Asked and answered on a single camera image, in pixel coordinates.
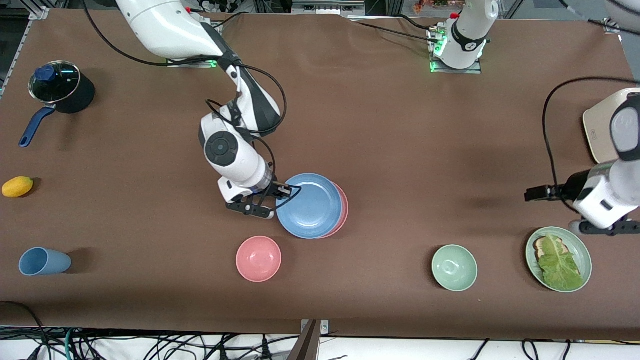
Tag pink bowl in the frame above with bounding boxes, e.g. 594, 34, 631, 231
236, 236, 282, 283

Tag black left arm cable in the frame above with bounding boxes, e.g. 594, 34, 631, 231
542, 76, 640, 201

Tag pink plate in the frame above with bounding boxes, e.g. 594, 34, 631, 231
320, 182, 349, 239

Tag blue plate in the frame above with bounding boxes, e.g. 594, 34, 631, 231
276, 173, 343, 240

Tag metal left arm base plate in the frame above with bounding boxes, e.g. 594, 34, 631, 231
429, 27, 483, 75

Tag orange flowers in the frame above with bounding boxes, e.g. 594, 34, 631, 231
414, 0, 453, 13

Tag aluminium frame rail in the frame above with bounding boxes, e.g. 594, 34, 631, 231
291, 0, 368, 16

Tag green cable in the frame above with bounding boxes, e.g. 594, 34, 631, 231
62, 329, 77, 360

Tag green bowl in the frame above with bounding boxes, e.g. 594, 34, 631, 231
431, 244, 478, 292

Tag small metal clamp bracket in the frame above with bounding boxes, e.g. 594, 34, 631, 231
300, 319, 330, 335

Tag light blue cup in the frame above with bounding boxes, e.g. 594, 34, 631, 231
19, 247, 72, 277

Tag dark pot with blue handle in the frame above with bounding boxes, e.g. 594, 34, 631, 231
19, 60, 96, 148

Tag brown table cover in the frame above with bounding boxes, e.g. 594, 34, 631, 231
0, 7, 640, 342

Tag black floor cable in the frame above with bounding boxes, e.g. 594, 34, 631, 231
0, 300, 49, 360

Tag yellow lemon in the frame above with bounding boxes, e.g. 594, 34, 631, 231
1, 176, 34, 198

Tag green plate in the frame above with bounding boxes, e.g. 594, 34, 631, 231
525, 226, 593, 293

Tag toast slice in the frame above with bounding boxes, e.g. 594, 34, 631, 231
533, 236, 568, 261

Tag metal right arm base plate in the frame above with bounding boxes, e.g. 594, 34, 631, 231
166, 57, 219, 69

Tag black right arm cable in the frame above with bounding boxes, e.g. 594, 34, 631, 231
82, 0, 302, 211

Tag green lettuce leaf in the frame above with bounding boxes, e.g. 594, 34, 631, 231
537, 234, 585, 292

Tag black cable to arm base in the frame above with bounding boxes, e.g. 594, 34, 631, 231
345, 14, 441, 43

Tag glass lid with blue knob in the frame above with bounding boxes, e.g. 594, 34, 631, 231
28, 61, 81, 104

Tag dark metal bar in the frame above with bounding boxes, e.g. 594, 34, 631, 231
287, 320, 322, 360

